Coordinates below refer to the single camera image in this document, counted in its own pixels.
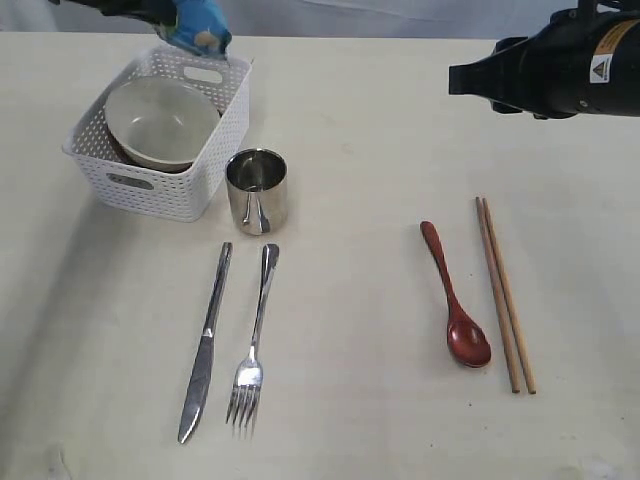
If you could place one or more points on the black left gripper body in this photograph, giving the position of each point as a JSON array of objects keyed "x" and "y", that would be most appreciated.
[{"x": 152, "y": 12}]

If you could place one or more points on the wooden chopstick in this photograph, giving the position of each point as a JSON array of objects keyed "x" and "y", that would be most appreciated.
[
  {"x": 515, "y": 330},
  {"x": 499, "y": 300}
]

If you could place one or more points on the blue chips bag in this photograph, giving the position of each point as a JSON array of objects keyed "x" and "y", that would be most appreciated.
[{"x": 198, "y": 27}]

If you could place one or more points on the red-brown wooden spoon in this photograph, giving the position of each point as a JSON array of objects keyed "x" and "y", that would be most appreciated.
[{"x": 465, "y": 339}]

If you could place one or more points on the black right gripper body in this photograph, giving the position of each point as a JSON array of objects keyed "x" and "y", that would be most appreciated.
[{"x": 493, "y": 77}]

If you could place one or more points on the stainless steel fork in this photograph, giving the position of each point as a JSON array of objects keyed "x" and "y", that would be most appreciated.
[{"x": 248, "y": 379}]

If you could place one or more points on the white ceramic bowl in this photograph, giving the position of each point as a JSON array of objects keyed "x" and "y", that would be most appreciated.
[{"x": 161, "y": 124}]

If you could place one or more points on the stainless steel cup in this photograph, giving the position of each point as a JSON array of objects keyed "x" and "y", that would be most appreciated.
[{"x": 256, "y": 181}]

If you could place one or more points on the white perforated plastic basket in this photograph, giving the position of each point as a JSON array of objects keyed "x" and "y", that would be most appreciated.
[{"x": 182, "y": 196}]

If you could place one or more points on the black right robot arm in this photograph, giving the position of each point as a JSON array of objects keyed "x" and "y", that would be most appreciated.
[{"x": 585, "y": 61}]

